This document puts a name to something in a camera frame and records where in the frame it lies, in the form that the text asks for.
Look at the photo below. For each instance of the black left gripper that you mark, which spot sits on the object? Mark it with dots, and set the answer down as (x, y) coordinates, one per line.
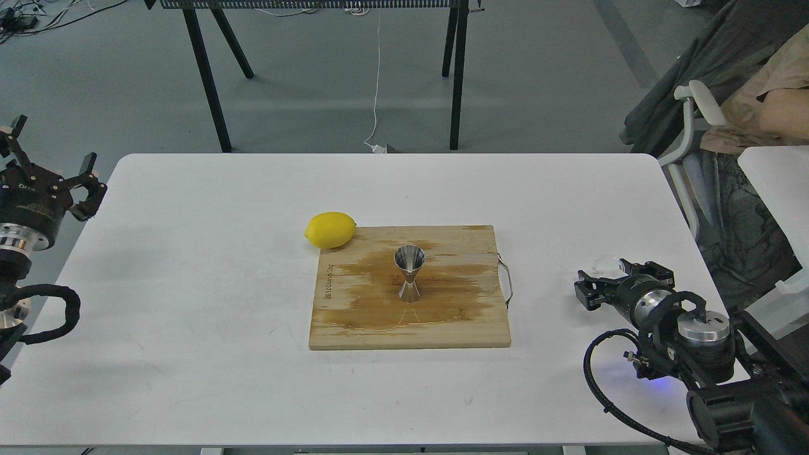
(31, 216)

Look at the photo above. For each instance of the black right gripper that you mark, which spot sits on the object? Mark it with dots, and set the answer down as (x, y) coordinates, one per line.
(645, 286)

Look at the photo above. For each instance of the steel jigger measuring cup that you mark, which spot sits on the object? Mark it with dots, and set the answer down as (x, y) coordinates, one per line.
(409, 260)

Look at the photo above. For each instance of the small clear glass cup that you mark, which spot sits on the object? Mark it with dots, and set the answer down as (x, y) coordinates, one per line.
(608, 266)

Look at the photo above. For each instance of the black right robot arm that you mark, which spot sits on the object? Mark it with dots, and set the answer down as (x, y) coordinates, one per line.
(744, 391)

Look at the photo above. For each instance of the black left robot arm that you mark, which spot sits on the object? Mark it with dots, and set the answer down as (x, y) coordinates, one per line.
(16, 300)

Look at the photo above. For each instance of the dark grey jacket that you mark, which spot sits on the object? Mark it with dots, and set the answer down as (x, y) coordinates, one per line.
(745, 250)

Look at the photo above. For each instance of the wooden cutting board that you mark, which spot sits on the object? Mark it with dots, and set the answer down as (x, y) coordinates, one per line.
(356, 303)

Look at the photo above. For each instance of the white office chair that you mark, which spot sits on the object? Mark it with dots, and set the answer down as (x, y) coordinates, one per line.
(783, 311)

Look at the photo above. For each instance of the person in beige shirt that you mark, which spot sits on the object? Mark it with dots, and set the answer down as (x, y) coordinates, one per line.
(770, 109)

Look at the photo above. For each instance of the black metal trestle table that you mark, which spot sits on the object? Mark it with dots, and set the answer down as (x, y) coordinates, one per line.
(329, 57)

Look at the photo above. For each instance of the yellow lemon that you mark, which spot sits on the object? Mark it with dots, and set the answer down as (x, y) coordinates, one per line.
(330, 229)

